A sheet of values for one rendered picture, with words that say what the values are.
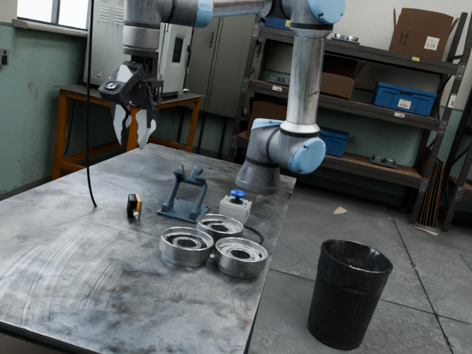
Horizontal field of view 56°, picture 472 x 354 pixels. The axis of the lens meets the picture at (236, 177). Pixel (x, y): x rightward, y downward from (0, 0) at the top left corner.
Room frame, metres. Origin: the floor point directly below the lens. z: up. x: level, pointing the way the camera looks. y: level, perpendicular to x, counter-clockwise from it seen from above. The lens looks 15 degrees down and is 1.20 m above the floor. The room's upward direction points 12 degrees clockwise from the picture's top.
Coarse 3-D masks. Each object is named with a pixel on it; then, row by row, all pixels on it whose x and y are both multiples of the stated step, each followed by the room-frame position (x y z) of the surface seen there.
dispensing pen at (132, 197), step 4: (128, 196) 0.99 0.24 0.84; (132, 196) 0.98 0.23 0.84; (128, 200) 0.98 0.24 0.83; (132, 200) 0.95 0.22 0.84; (136, 200) 0.95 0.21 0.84; (128, 204) 0.97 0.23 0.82; (132, 204) 0.95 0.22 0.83; (136, 204) 0.95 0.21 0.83; (128, 208) 0.96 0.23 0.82; (132, 208) 0.95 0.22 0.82; (136, 208) 0.95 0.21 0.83; (128, 212) 0.95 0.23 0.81; (132, 212) 0.95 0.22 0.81; (136, 212) 0.92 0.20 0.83; (128, 216) 0.95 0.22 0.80; (132, 216) 0.95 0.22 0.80; (136, 216) 0.91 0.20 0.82
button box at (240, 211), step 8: (224, 200) 1.07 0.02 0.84; (232, 200) 1.08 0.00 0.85; (240, 200) 1.09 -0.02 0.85; (224, 208) 1.05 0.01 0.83; (232, 208) 1.05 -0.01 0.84; (240, 208) 1.05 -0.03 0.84; (248, 208) 1.06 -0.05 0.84; (232, 216) 1.05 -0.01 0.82; (240, 216) 1.04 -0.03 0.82; (248, 216) 1.10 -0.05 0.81
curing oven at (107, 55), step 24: (96, 0) 3.12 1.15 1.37; (120, 0) 3.09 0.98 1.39; (96, 24) 3.12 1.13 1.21; (120, 24) 3.09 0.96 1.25; (168, 24) 3.04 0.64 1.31; (96, 48) 3.11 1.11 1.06; (120, 48) 3.09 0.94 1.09; (168, 48) 3.05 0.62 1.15; (96, 72) 3.11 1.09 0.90; (168, 72) 3.12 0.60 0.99
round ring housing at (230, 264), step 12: (228, 240) 0.85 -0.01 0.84; (240, 240) 0.86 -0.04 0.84; (216, 252) 0.79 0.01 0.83; (228, 252) 0.81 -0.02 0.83; (240, 252) 0.83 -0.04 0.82; (264, 252) 0.83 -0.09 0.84; (216, 264) 0.79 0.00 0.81; (228, 264) 0.76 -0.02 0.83; (240, 264) 0.76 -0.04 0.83; (252, 264) 0.76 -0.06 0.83; (264, 264) 0.79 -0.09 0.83; (240, 276) 0.77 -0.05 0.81; (252, 276) 0.78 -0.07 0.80
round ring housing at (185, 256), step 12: (168, 228) 0.84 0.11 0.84; (180, 228) 0.86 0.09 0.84; (192, 228) 0.86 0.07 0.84; (180, 240) 0.82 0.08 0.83; (192, 240) 0.83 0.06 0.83; (204, 240) 0.84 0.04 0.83; (168, 252) 0.77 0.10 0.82; (180, 252) 0.76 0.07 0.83; (192, 252) 0.76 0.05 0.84; (204, 252) 0.78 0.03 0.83; (180, 264) 0.77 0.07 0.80; (192, 264) 0.77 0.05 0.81
